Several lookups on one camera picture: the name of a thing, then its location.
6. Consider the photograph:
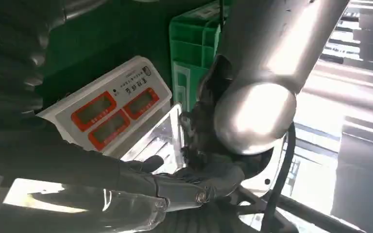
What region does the green plastic crate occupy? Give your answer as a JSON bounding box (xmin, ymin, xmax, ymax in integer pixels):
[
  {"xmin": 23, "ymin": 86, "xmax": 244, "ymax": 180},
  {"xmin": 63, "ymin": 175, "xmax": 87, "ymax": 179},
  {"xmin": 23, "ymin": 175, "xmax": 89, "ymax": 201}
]
[{"xmin": 169, "ymin": 0, "xmax": 236, "ymax": 112}]

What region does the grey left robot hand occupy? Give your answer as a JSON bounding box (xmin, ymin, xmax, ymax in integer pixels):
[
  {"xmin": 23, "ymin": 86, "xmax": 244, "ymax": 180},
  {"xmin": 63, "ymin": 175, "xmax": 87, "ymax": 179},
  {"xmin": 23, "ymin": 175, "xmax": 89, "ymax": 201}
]
[{"xmin": 179, "ymin": 54, "xmax": 248, "ymax": 171}]

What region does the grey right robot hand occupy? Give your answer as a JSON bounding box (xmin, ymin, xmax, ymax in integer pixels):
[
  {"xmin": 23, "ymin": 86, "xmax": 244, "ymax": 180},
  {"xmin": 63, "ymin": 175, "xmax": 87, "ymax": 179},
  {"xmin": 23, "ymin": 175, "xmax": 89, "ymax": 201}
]
[{"xmin": 0, "ymin": 118, "xmax": 252, "ymax": 233}]

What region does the white electronic scale steel pan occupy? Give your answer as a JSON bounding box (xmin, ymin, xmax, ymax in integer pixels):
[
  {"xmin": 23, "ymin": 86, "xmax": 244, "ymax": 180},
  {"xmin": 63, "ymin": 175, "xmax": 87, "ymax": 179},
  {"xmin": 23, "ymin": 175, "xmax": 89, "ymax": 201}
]
[{"xmin": 36, "ymin": 55, "xmax": 188, "ymax": 176}]

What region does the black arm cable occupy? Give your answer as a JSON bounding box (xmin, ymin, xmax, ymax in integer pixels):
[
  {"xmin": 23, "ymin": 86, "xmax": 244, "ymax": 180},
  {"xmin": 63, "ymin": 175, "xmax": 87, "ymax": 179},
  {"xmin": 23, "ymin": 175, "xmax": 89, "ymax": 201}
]
[{"xmin": 259, "ymin": 121, "xmax": 298, "ymax": 233}]

